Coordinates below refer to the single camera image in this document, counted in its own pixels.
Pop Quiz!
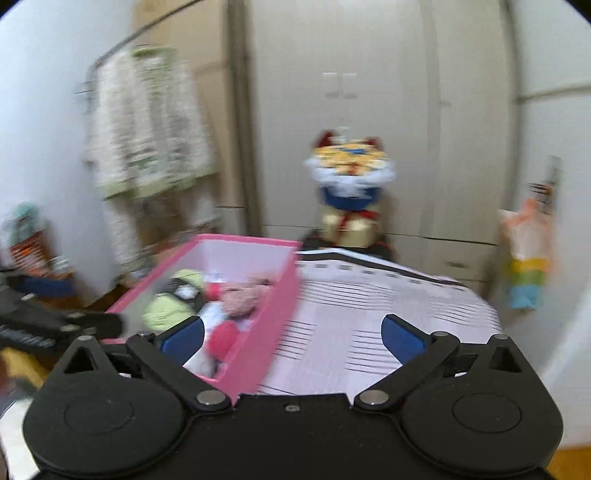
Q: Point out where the wall hook with cords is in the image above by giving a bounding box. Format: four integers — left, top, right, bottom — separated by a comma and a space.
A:
529, 156, 564, 213

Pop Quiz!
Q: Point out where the pink cardboard box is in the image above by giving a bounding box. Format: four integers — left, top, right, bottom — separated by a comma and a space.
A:
102, 234, 302, 398

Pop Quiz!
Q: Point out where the light wooden board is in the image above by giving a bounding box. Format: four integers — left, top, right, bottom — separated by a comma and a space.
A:
134, 0, 245, 208

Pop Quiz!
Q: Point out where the white plush sheep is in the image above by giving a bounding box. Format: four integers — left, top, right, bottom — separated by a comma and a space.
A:
184, 346, 220, 378

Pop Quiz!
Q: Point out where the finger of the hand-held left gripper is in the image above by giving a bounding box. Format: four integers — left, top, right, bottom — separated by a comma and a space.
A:
60, 310, 124, 341

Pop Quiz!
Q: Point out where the yellow blue flower bouquet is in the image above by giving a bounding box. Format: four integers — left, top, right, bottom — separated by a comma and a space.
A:
302, 129, 399, 247

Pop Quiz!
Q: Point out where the pink pompom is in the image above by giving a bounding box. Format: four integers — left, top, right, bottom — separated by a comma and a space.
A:
206, 320, 241, 358

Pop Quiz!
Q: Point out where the cream green knitted robe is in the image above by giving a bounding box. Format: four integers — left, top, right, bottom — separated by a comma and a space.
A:
83, 44, 220, 268

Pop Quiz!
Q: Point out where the colourful paper gift bag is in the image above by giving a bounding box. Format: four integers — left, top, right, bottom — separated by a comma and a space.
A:
499, 198, 559, 311

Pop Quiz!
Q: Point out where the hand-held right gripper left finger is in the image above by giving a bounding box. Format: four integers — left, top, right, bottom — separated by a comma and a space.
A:
39, 318, 232, 413

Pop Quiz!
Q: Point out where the white plastic bag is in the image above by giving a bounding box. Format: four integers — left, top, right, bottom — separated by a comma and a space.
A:
0, 200, 51, 241

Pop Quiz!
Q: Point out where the pink scrunchie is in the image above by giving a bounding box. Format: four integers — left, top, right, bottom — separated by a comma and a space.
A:
222, 272, 278, 319

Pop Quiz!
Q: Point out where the green yarn ball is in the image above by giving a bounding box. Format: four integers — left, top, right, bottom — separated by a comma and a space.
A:
141, 269, 206, 333

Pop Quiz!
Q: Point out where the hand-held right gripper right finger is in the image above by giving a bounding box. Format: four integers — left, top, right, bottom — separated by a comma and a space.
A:
355, 315, 539, 413

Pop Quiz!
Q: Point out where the black clothes rack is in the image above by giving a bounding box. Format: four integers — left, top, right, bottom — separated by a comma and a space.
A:
85, 0, 252, 241

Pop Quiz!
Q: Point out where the beige wardrobe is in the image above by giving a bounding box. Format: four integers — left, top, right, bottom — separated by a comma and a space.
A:
226, 0, 522, 296

